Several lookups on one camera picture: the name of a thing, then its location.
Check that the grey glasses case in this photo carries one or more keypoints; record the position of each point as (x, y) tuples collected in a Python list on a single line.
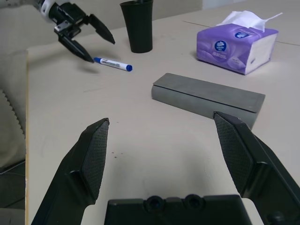
[(206, 96)]

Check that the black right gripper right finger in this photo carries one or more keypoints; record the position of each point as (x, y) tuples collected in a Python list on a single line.
[(243, 150)]

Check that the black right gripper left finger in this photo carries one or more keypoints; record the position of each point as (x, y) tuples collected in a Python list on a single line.
[(89, 159)]

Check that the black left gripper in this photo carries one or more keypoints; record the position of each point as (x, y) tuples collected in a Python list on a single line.
[(68, 18)]

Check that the black plastic cup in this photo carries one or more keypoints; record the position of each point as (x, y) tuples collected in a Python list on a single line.
[(139, 28)]

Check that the white marker blue cap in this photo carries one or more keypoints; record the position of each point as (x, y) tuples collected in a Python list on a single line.
[(112, 63)]

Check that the purple tissue pack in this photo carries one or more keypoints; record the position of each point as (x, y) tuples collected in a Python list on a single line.
[(225, 49)]

